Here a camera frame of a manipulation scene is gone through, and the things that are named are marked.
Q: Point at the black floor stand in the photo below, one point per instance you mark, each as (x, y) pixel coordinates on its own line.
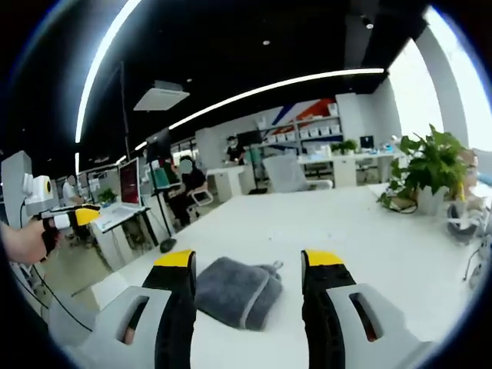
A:
(161, 192)

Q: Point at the long ceiling light strip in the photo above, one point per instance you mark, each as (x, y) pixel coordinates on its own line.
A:
(96, 65)
(269, 90)

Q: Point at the white side desk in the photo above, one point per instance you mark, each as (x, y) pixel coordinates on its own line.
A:
(119, 223)

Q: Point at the shelf with white boxes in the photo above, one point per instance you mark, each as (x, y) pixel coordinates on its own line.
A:
(303, 127)

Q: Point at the grey towel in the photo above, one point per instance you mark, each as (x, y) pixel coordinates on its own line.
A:
(230, 292)

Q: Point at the ceiling air conditioner unit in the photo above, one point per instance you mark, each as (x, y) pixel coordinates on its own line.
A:
(161, 96)

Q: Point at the green potted plant white pot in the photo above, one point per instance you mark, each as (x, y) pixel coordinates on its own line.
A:
(430, 165)

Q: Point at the white and grey headset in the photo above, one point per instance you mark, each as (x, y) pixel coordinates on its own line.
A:
(461, 225)

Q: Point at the monitor with red screen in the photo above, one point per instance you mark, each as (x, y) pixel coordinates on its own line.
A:
(129, 182)

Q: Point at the white mesh office chair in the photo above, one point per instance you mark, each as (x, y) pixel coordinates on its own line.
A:
(286, 175)

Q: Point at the small green plant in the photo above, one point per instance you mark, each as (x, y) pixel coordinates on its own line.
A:
(344, 147)

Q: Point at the small dark monitor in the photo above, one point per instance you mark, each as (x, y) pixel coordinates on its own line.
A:
(367, 143)

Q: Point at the person's left hand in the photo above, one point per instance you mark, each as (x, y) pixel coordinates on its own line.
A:
(23, 242)

